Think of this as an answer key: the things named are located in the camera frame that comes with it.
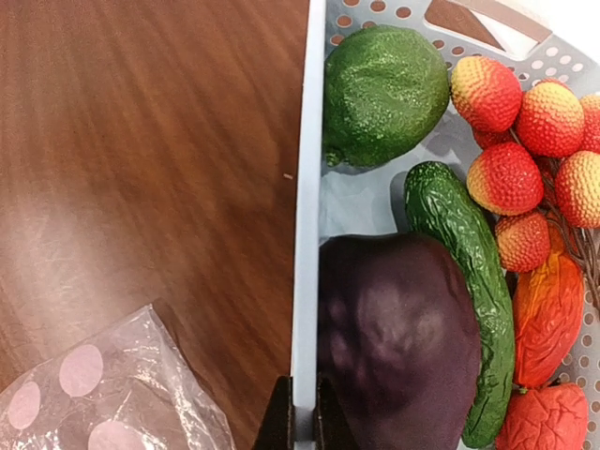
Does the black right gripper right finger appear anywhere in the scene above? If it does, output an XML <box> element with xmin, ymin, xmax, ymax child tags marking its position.
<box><xmin>313</xmin><ymin>374</ymin><xmax>359</xmax><ymax>450</ymax></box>

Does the clear polka dot zip bag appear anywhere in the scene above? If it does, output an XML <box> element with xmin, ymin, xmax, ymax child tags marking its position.
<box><xmin>1</xmin><ymin>306</ymin><xmax>235</xmax><ymax>449</ymax></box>

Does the green avocado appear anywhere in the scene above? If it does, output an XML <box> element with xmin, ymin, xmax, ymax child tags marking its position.
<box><xmin>322</xmin><ymin>25</ymin><xmax>450</xmax><ymax>169</ymax></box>

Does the light blue plastic basket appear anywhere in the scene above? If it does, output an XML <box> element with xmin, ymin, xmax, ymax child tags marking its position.
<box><xmin>285</xmin><ymin>1</ymin><xmax>599</xmax><ymax>449</ymax></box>

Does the purple eggplant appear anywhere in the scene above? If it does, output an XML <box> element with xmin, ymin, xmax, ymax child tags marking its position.
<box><xmin>318</xmin><ymin>232</ymin><xmax>481</xmax><ymax>449</ymax></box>

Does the green cucumber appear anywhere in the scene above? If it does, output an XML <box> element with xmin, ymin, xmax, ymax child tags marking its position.
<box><xmin>404</xmin><ymin>161</ymin><xmax>516</xmax><ymax>449</ymax></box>

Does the red lychee bunch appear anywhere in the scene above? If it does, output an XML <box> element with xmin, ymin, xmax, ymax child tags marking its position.
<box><xmin>450</xmin><ymin>55</ymin><xmax>599</xmax><ymax>300</ymax></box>

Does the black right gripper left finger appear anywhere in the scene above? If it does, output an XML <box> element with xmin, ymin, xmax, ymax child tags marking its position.
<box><xmin>252</xmin><ymin>376</ymin><xmax>294</xmax><ymax>450</ymax></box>

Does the red bell pepper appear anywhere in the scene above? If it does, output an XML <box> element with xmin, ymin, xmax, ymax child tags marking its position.
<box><xmin>495</xmin><ymin>383</ymin><xmax>589</xmax><ymax>450</ymax></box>

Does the orange red chili pepper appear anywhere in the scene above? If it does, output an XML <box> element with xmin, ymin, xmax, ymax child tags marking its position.
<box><xmin>513</xmin><ymin>225</ymin><xmax>584</xmax><ymax>388</ymax></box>

